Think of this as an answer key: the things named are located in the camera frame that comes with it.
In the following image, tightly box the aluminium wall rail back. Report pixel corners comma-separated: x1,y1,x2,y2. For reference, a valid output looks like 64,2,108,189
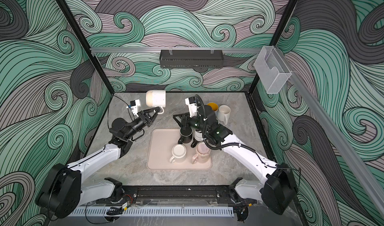
90,46,262,54

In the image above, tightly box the black wall shelf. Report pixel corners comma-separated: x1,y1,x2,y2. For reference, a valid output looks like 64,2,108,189
159,50,224,69

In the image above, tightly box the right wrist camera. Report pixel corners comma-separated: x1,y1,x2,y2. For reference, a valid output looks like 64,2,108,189
185,96,198,118

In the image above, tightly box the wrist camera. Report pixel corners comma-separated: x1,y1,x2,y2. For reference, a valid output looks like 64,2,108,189
185,96,198,118
127,99,141,116

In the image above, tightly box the aluminium wall rail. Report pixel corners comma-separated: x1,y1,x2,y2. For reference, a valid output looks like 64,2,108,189
90,46,262,54
276,48,384,216

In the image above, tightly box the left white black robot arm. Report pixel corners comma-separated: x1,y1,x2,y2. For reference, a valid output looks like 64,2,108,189
35,107,164,219

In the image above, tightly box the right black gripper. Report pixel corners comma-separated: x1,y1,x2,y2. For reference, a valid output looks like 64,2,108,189
174,111,212,135

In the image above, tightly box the clear acrylic wall holder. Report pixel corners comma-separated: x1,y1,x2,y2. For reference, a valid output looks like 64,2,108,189
254,46,292,94

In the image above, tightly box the white slotted cable duct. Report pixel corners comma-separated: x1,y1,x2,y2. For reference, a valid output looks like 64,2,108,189
69,206,235,218

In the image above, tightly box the blue butterfly mug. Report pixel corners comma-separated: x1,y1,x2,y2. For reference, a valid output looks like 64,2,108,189
207,102,219,112

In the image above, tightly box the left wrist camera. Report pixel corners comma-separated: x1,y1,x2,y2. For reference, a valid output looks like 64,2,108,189
127,99,141,116

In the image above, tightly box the pink iridescent mug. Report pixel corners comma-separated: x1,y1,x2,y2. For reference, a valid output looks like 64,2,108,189
191,142,211,164

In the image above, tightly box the black mug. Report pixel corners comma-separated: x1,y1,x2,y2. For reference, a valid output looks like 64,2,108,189
178,127,193,144

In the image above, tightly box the pink rectangular tray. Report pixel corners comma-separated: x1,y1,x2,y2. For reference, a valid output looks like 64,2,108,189
147,129,212,171

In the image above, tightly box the cream white mug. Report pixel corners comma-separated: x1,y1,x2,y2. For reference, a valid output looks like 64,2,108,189
169,144,187,163

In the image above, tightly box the cream speckled mug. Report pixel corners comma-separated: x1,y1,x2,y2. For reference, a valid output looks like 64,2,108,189
146,90,166,114

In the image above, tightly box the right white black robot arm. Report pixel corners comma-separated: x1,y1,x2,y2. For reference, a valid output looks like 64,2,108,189
173,105,298,215

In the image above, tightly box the small white black-handled mug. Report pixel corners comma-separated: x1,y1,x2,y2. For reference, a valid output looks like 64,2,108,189
191,129,204,148

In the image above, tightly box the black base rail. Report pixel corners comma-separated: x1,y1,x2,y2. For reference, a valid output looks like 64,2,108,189
80,185,298,204

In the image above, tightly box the aluminium wall rail right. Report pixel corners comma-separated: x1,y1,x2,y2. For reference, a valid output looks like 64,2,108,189
276,48,384,216

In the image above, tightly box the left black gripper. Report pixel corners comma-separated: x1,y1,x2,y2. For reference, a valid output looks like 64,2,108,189
124,108,159,142

